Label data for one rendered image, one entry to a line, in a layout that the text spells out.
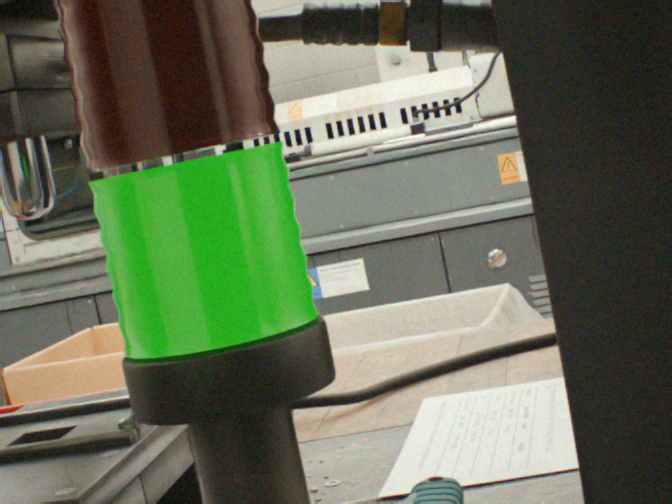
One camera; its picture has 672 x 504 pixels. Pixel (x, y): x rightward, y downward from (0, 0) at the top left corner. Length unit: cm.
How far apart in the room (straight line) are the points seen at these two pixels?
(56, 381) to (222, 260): 269
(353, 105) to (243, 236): 507
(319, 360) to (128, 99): 6
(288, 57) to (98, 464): 666
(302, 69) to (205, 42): 685
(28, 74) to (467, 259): 456
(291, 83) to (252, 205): 687
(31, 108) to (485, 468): 33
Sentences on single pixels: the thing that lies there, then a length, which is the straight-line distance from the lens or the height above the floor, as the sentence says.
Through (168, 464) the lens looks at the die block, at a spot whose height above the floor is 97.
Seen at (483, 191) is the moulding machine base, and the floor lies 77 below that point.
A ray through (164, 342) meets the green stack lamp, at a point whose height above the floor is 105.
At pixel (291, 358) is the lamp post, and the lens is 24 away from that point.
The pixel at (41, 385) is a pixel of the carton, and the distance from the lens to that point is 294.
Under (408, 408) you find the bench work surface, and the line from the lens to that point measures 87.
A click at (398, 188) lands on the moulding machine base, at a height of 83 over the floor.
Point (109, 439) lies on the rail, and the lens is 51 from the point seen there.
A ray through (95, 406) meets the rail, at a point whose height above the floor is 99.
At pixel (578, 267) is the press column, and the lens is 43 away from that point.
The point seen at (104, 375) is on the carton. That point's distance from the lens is 287.
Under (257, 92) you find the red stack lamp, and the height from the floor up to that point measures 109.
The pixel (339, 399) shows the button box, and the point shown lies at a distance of 89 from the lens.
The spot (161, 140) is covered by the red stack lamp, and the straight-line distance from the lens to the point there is 23.
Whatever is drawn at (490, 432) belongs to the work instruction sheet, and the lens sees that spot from 76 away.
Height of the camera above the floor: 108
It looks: 5 degrees down
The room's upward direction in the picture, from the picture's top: 11 degrees counter-clockwise
